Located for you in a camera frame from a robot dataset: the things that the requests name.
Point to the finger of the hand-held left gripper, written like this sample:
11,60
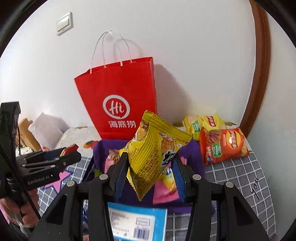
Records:
41,155
69,160

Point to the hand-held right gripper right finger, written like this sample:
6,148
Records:
178,183

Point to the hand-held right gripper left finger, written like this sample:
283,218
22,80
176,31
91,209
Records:
121,183

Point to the red snack packet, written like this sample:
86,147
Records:
69,149

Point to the light pink snack packet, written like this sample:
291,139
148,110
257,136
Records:
113,155

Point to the purple fabric basket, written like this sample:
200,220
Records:
100,150

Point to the yellow cracker packet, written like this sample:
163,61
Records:
150,157

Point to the person's left hand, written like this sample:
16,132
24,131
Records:
8,208

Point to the white plastic bag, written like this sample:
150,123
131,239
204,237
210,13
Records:
44,129

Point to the wooden chair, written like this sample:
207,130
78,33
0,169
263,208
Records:
25,129

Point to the blue cardboard box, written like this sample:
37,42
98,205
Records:
138,222

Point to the grey checked tablecloth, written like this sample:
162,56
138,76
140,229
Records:
231,180

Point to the orange chip bag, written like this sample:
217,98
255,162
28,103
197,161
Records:
222,146

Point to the yellow chip bag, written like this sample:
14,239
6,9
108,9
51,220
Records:
196,125

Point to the red paper bag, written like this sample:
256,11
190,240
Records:
120,81

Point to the white light switch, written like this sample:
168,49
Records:
64,23

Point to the brown wooden door frame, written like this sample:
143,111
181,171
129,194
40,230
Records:
261,69

